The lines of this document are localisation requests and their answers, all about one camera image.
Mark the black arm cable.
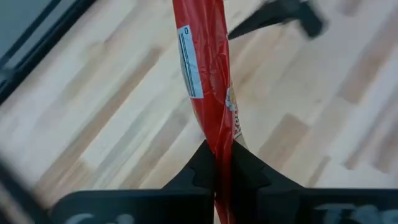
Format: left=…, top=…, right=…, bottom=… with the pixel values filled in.
left=0, top=155, right=54, bottom=224

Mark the black table edge rail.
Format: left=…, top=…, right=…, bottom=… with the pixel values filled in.
left=0, top=0, right=96, bottom=105

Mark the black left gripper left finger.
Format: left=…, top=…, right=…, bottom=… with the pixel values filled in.
left=49, top=139, right=217, bottom=224

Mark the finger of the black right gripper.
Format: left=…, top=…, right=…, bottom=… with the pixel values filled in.
left=228, top=0, right=329, bottom=40

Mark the red popcorn bag clear wrap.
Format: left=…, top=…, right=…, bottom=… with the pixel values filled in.
left=172, top=0, right=249, bottom=224

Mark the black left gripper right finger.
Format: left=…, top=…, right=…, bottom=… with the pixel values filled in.
left=232, top=141, right=398, bottom=224

